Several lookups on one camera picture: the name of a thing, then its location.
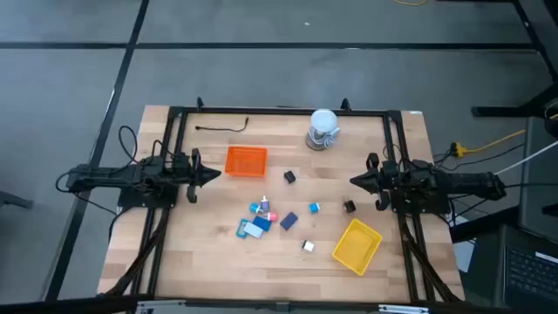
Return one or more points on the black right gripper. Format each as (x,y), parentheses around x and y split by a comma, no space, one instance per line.
(386,179)

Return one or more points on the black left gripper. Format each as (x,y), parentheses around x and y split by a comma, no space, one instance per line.
(195,174)

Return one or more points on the small black brown office item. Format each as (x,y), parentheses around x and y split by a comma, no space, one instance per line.
(349,206)

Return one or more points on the teal box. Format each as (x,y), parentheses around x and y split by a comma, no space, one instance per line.
(240,227)

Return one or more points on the small blue white office item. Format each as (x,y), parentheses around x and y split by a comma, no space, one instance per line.
(314,207)

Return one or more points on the light grey box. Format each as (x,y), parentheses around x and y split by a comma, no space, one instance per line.
(253,230)

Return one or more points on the small pink office item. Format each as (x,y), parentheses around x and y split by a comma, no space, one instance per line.
(272,216)

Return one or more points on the small all-black office item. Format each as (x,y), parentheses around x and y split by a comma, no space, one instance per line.
(289,176)

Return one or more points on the small white black office item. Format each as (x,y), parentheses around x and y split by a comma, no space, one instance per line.
(308,246)

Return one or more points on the navy box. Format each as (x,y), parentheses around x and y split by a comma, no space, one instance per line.
(288,220)

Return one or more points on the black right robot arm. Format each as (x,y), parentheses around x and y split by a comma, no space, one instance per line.
(462,181)

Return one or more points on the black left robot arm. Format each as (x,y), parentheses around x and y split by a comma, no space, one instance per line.
(109,176)

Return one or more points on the orange plastic mesh basket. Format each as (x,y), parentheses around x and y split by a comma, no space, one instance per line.
(246,161)

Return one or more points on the yellow plastic mesh basket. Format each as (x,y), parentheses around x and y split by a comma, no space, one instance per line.
(357,246)

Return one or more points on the white mushroom table lamp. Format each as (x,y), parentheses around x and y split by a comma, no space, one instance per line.
(323,120)

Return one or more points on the black neighbouring table leg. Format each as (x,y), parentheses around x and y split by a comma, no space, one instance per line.
(501,111)

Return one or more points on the black side desk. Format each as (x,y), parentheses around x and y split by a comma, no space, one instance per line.
(540,196)

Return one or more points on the black laptop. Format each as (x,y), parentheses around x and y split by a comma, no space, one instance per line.
(532,272)

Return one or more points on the grey chair leg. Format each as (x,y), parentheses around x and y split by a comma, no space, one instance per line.
(15,200)

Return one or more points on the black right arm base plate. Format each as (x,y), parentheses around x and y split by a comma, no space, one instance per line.
(418,209)

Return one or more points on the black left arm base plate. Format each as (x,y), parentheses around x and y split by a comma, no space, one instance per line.
(148,202)

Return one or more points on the black aluminium table frame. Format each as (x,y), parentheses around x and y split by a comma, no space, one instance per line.
(283,111)

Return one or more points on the silver metal bracket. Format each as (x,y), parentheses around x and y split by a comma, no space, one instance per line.
(161,305)
(401,309)

